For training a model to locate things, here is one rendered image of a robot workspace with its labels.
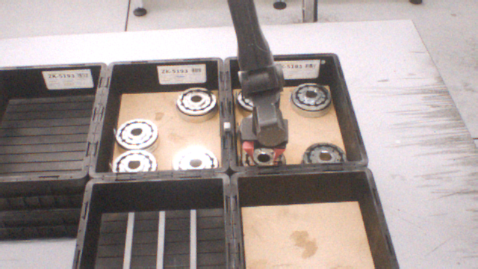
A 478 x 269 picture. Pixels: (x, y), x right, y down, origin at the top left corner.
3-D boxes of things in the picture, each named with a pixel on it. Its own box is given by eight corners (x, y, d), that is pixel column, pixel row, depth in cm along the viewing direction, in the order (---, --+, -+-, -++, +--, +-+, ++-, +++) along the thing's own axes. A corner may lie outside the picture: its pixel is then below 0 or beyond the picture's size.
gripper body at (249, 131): (288, 146, 122) (290, 122, 116) (240, 145, 122) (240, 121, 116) (287, 124, 126) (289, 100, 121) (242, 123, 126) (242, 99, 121)
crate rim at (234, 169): (223, 63, 148) (223, 56, 146) (336, 59, 149) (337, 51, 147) (230, 179, 120) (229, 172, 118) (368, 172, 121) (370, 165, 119)
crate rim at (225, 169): (109, 68, 147) (107, 61, 145) (223, 63, 148) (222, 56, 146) (89, 185, 119) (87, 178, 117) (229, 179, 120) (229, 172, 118)
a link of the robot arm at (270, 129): (280, 58, 111) (237, 68, 112) (288, 99, 103) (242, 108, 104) (289, 101, 119) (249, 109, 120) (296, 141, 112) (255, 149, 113)
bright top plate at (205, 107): (175, 92, 148) (175, 90, 147) (213, 87, 149) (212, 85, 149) (179, 117, 141) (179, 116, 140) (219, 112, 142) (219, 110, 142)
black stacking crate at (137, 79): (116, 96, 154) (109, 63, 146) (223, 91, 155) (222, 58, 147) (98, 212, 126) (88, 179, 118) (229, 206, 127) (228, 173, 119)
